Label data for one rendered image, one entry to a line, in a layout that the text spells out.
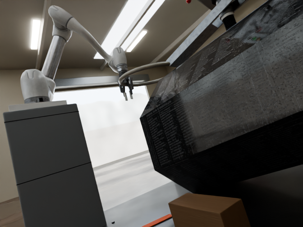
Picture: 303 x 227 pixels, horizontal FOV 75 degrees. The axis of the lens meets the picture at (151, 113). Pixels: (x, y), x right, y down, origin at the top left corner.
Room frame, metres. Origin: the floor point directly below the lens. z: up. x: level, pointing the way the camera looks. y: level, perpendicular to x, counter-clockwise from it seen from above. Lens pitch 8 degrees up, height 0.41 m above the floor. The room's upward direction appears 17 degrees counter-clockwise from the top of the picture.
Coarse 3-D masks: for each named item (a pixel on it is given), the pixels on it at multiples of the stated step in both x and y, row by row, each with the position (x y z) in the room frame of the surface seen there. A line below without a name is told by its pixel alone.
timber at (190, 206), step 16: (176, 208) 0.88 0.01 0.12; (192, 208) 0.79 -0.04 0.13; (208, 208) 0.74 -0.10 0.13; (224, 208) 0.70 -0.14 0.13; (240, 208) 0.73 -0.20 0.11; (176, 224) 0.91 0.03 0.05; (192, 224) 0.82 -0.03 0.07; (208, 224) 0.74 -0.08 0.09; (224, 224) 0.68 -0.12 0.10; (240, 224) 0.72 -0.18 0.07
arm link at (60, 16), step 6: (54, 6) 1.38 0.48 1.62; (48, 12) 1.40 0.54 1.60; (54, 12) 1.37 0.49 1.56; (60, 12) 1.38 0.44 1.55; (66, 12) 1.40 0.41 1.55; (54, 18) 1.41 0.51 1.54; (60, 18) 1.39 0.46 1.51; (66, 18) 1.39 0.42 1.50; (54, 24) 1.48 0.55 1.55; (60, 24) 1.44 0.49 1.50
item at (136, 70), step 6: (144, 66) 1.23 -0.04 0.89; (150, 66) 1.23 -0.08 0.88; (156, 66) 1.24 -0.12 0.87; (162, 66) 1.26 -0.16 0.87; (126, 72) 1.29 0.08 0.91; (132, 72) 1.26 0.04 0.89; (120, 78) 1.35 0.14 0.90; (120, 84) 1.48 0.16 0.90; (126, 84) 1.55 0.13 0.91; (138, 84) 1.66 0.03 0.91; (144, 84) 1.68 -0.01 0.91; (150, 84) 1.70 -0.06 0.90
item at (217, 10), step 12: (228, 0) 0.98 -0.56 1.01; (240, 0) 1.04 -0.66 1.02; (216, 12) 1.03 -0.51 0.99; (204, 24) 1.08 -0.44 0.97; (216, 24) 1.15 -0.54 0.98; (192, 36) 1.14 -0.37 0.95; (204, 36) 1.16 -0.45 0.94; (180, 48) 1.21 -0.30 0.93; (192, 48) 1.22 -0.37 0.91; (168, 60) 1.28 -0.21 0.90; (180, 60) 1.29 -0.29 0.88
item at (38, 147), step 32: (32, 128) 1.11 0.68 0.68; (64, 128) 1.21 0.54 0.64; (32, 160) 1.09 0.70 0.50; (64, 160) 1.18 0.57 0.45; (32, 192) 1.07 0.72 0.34; (64, 192) 1.16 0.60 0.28; (96, 192) 1.26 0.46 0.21; (32, 224) 1.06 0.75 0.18; (64, 224) 1.14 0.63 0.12; (96, 224) 1.24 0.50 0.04
